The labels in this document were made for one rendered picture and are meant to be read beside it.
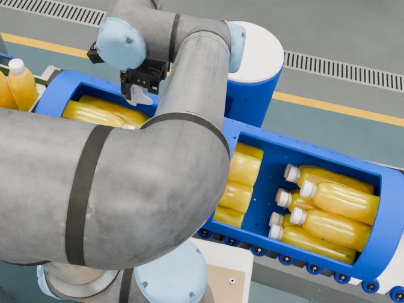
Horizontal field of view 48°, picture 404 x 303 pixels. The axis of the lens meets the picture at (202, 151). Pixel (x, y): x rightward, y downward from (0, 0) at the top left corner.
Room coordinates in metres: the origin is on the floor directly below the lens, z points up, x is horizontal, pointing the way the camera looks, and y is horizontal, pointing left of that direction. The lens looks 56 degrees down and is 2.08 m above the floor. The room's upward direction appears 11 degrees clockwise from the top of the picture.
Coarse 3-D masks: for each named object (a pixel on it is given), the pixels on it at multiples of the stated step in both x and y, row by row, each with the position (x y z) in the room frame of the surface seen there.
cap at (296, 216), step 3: (297, 207) 0.53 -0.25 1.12; (294, 210) 0.52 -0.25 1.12; (297, 210) 0.52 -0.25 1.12; (300, 210) 0.52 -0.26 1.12; (294, 213) 0.51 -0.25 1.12; (297, 213) 0.51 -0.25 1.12; (300, 213) 0.52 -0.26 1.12; (291, 216) 0.52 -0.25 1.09; (294, 216) 0.51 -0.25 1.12; (297, 216) 0.51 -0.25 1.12; (300, 216) 0.51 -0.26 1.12; (291, 219) 0.51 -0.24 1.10; (294, 219) 0.50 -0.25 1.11; (297, 219) 0.50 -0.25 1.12; (294, 222) 0.50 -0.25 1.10; (297, 222) 0.50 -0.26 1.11
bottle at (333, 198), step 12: (312, 192) 0.55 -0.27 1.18; (324, 192) 0.55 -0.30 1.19; (336, 192) 0.55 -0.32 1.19; (348, 192) 0.56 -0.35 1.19; (360, 192) 0.56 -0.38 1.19; (324, 204) 0.53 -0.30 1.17; (336, 204) 0.53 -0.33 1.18; (348, 204) 0.53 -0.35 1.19; (360, 204) 0.53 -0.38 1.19; (372, 204) 0.54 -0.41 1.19; (348, 216) 0.51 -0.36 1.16; (360, 216) 0.51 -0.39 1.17; (372, 216) 0.51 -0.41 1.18
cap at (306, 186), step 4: (304, 184) 0.57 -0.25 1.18; (308, 184) 0.57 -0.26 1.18; (312, 184) 0.57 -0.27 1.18; (304, 188) 0.55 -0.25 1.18; (308, 188) 0.56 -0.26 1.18; (300, 192) 0.56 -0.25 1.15; (304, 192) 0.55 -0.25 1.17; (308, 192) 0.55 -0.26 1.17; (304, 196) 0.54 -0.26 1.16; (308, 196) 0.54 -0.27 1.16
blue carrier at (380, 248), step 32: (64, 96) 0.64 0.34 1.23; (96, 96) 0.79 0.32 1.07; (224, 128) 0.64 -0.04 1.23; (256, 128) 0.68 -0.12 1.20; (288, 160) 0.71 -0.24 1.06; (320, 160) 0.70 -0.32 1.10; (352, 160) 0.64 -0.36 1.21; (256, 192) 0.64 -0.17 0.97; (384, 192) 0.55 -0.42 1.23; (224, 224) 0.46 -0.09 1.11; (256, 224) 0.55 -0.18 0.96; (384, 224) 0.48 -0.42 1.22; (320, 256) 0.43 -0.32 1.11; (384, 256) 0.43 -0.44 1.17
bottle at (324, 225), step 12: (312, 216) 0.51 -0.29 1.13; (324, 216) 0.51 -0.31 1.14; (336, 216) 0.52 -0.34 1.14; (312, 228) 0.48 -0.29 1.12; (324, 228) 0.48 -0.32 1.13; (336, 228) 0.49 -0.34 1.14; (348, 228) 0.49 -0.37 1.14; (360, 228) 0.50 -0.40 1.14; (336, 240) 0.47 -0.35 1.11; (348, 240) 0.47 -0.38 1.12; (360, 240) 0.47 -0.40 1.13
